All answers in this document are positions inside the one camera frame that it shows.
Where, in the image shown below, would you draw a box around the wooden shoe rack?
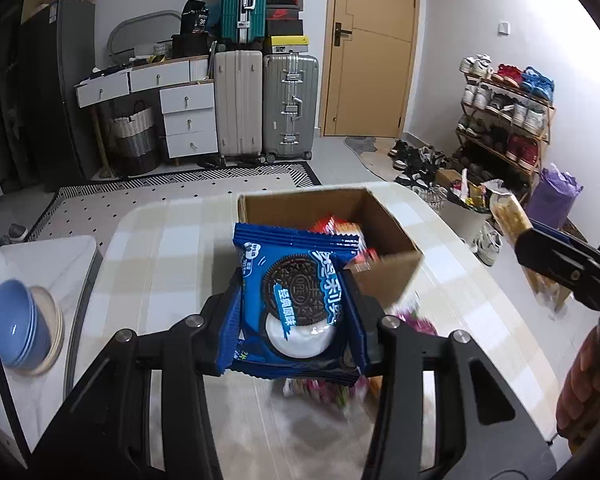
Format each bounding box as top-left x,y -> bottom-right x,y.
455,55 -> 556,201

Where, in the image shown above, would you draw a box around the white drawer cabinet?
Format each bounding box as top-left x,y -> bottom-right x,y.
159,81 -> 218,158

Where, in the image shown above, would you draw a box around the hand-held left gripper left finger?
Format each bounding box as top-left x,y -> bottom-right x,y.
27,272 -> 246,480

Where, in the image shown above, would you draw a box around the pile of snack packets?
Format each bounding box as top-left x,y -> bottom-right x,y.
282,214 -> 438,406

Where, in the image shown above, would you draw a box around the white side table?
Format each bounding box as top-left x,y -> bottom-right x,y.
0,234 -> 101,456

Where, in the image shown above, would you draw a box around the beige plate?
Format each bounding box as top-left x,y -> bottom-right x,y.
15,286 -> 66,377

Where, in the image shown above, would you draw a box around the purple bag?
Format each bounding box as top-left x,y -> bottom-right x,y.
524,164 -> 585,231

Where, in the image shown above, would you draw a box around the woven laundry basket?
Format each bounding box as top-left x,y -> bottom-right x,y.
111,101 -> 161,176

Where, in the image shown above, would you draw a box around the teal suitcase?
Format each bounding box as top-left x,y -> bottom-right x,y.
220,0 -> 269,45

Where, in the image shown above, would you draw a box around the wooden door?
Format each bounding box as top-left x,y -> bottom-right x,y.
317,0 -> 421,138

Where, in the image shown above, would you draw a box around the white trash bin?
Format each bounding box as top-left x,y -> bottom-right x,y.
442,180 -> 506,246

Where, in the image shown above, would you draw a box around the silver suitcase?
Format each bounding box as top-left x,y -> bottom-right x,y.
262,53 -> 320,162

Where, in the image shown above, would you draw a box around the stack of blue bowls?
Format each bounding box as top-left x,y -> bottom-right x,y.
0,280 -> 52,368

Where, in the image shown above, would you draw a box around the black storage box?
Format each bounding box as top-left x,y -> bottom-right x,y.
171,33 -> 216,58

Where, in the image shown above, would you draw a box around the rows of assorted shoes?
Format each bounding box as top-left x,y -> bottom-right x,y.
456,54 -> 555,181

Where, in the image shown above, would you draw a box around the white desk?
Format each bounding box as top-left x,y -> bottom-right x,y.
75,55 -> 216,168

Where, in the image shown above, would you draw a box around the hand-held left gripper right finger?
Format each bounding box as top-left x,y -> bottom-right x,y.
341,269 -> 561,480

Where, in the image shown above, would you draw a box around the brown cardboard box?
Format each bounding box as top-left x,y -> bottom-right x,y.
236,186 -> 426,311

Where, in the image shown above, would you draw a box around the dark grey fridge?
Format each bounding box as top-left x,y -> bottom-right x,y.
17,0 -> 99,186

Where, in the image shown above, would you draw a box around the pile of dark shoes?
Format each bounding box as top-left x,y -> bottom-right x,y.
387,139 -> 453,191

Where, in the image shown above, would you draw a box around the black printed bag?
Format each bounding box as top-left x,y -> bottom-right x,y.
180,0 -> 210,35

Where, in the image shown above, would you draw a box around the beige suitcase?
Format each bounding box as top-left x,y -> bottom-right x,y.
214,50 -> 264,158

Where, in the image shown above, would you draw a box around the clear tan cracker packet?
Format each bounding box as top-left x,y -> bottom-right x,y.
487,191 -> 573,315

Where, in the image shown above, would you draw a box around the grey doormat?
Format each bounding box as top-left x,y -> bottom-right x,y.
343,135 -> 406,181

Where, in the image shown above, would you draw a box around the white sneakers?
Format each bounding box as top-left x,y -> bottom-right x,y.
475,222 -> 503,267

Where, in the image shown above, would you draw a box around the yellow and black shoe box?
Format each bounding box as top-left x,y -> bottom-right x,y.
270,35 -> 309,56

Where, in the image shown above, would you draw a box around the dark wardrobe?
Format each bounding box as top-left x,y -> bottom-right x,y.
0,0 -> 66,196

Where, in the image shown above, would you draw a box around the person's right hand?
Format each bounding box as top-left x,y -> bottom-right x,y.
556,319 -> 600,453

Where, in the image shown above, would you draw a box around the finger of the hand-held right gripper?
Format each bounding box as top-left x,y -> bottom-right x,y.
512,228 -> 600,295
530,219 -> 600,269

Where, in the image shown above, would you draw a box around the blue cookie packet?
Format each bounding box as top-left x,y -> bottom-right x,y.
215,221 -> 373,387

